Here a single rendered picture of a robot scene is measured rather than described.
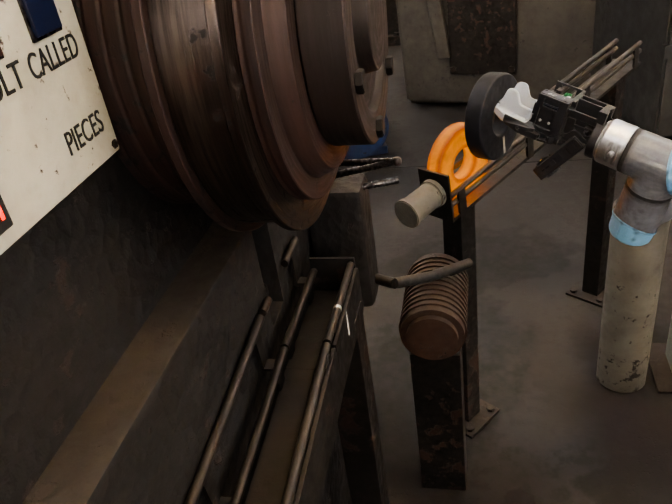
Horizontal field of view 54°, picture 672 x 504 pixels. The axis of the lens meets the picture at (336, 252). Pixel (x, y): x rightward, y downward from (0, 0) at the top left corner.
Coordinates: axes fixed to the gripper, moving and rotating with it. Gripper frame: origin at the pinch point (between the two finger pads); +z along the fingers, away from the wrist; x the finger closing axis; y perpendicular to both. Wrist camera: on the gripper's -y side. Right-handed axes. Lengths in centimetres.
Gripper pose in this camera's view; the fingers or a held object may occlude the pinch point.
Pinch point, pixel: (494, 106)
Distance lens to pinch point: 124.7
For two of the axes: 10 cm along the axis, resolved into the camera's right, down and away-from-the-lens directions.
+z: -7.6, -4.7, 4.5
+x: -6.4, 4.6, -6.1
